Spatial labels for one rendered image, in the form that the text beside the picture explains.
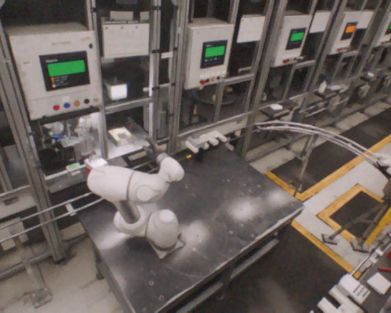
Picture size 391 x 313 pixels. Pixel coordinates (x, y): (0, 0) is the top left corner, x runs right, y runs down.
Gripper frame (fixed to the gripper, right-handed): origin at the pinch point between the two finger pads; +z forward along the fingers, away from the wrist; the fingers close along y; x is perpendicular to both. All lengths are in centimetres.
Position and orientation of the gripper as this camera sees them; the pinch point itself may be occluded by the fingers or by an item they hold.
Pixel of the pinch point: (145, 142)
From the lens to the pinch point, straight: 201.6
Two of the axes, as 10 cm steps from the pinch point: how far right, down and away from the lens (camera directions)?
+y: 1.0, -8.0, -5.9
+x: -7.8, 3.0, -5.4
